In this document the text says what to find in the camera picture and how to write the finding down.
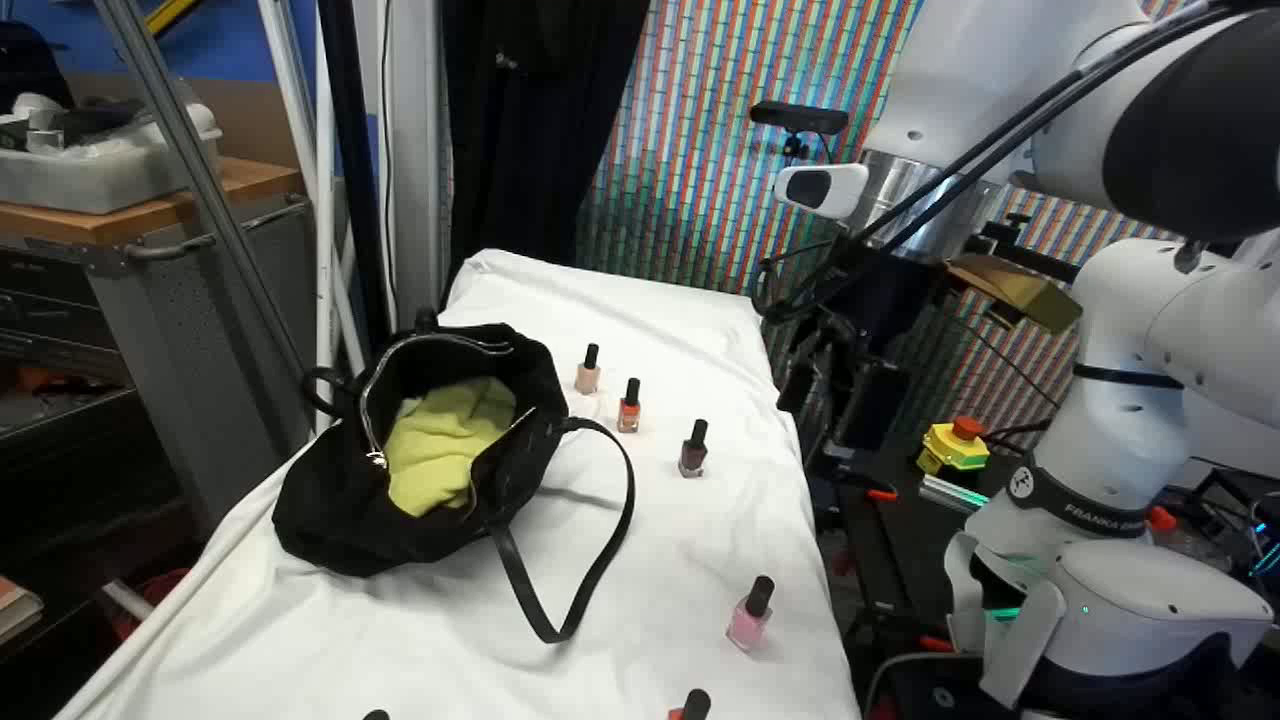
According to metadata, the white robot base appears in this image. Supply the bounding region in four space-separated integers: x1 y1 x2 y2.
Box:
945 538 1271 717

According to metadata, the dark maroon nail polish bottle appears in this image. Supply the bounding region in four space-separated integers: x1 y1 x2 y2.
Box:
676 421 709 482

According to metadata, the yellow red emergency stop button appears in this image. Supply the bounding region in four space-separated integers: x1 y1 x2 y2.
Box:
914 418 988 478

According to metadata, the red nail polish bottle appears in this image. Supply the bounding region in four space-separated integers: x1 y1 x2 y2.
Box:
668 689 713 720

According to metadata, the black camera on stand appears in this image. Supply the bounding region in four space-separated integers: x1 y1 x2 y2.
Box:
749 99 847 159

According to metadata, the grey tripod leg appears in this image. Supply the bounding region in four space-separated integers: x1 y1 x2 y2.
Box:
91 0 305 379

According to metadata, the orange-red nail polish bottle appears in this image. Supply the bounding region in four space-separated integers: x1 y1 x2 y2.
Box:
617 378 638 434

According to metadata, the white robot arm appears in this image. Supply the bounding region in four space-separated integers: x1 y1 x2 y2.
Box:
778 0 1280 553

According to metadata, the white table cloth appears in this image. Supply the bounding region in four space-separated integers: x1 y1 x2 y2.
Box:
54 251 858 720

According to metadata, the pale peach nail polish bottle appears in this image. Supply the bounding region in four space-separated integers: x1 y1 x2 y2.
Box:
573 345 601 398

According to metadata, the grey metal cabinet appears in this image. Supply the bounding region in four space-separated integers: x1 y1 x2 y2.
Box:
0 157 310 524

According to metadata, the pink nail polish bottle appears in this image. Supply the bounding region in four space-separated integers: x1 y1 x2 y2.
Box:
725 575 776 652

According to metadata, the white plastic tub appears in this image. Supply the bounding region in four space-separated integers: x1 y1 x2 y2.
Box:
0 91 185 213

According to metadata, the yellow-green cloth in bag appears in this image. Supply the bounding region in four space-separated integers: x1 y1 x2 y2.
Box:
385 378 515 515

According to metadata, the black handbag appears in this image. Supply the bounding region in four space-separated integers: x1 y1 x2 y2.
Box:
273 326 637 643

